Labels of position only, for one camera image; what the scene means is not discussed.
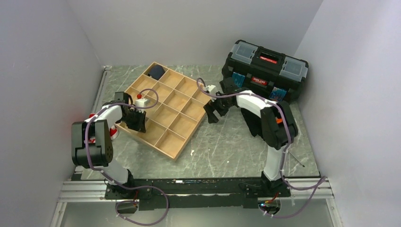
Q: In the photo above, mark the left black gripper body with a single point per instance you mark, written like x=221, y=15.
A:
x=134, y=116

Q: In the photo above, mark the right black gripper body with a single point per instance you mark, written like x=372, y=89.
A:
x=221, y=105

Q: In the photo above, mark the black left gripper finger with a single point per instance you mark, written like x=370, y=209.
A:
x=130, y=125
x=140, y=125

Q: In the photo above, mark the red white underwear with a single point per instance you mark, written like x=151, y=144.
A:
x=111, y=118

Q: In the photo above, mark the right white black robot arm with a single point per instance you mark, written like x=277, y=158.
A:
x=272, y=121

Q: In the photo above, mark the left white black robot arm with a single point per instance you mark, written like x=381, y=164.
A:
x=115, y=173

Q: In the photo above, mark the wooden compartment tray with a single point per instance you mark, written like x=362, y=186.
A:
x=175, y=114

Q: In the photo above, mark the dark blue rolled garment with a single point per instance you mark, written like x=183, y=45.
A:
x=156, y=72

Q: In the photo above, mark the black toolbox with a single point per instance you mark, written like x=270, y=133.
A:
x=268, y=73

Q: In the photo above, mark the yellow black screwdriver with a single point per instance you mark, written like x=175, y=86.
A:
x=297, y=159

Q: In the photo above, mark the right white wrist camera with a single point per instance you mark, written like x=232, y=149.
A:
x=211, y=91

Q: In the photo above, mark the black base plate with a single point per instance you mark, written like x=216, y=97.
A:
x=245, y=192

